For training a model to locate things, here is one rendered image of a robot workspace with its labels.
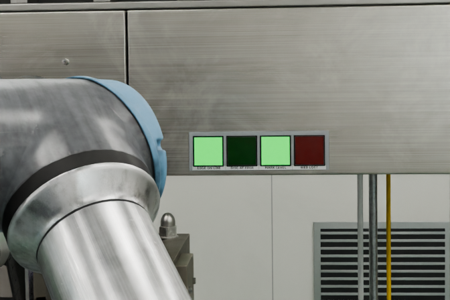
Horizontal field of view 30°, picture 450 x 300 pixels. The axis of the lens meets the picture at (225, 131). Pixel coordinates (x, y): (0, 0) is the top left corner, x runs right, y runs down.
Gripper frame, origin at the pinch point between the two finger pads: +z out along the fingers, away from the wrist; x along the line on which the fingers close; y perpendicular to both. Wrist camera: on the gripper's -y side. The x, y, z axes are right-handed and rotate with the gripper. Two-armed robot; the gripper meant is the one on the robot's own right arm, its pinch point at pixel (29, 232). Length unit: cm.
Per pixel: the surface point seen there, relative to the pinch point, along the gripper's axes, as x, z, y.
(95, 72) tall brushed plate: -3.7, 30.1, 23.6
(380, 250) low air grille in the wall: -83, 262, -54
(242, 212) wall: -20, 263, -37
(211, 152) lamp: -24.6, 29.3, 9.2
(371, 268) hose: -55, 45, -15
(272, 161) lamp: -35.5, 29.4, 7.5
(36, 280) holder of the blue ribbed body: -1.4, -1.9, -6.8
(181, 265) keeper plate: -21.1, 10.2, -7.1
